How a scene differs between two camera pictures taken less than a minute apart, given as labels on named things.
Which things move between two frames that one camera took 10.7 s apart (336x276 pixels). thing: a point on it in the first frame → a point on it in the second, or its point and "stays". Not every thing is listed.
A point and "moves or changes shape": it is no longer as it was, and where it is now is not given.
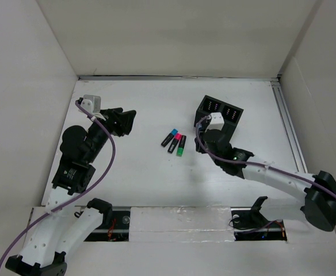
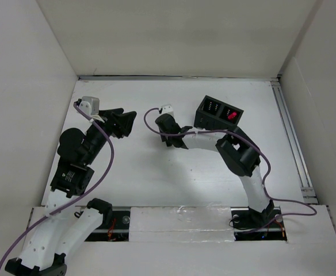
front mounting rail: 179,224 stays
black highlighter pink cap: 172,146 moves or changes shape
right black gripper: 201,137 → 164,137
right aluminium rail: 289,126 stays
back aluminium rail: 257,77 stays
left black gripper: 118,121 stays
